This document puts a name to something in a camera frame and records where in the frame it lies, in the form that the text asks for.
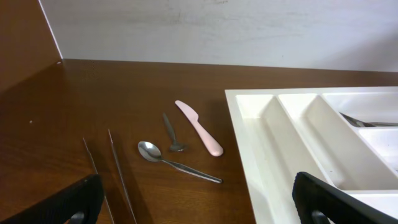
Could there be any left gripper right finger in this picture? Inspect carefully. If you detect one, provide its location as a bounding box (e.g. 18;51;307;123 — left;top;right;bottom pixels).
292;172;397;224

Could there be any pink plastic knife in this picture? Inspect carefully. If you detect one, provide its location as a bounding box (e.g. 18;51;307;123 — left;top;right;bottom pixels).
175;100;224;157

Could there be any white plastic cutlery tray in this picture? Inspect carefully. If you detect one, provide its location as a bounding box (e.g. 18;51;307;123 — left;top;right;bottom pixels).
225;86;397;223

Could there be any large silver spoon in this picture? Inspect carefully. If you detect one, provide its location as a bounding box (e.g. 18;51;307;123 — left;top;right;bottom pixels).
340;113;397;127

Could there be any small silver teaspoon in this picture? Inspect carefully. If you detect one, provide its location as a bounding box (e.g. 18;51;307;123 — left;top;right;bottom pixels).
137;141;223;184

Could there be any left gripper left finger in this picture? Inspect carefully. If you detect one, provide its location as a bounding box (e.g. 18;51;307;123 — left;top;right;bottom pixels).
1;174;104;224

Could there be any small dark teaspoon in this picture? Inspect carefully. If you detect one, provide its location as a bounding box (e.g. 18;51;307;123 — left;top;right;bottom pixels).
162;113;187;152

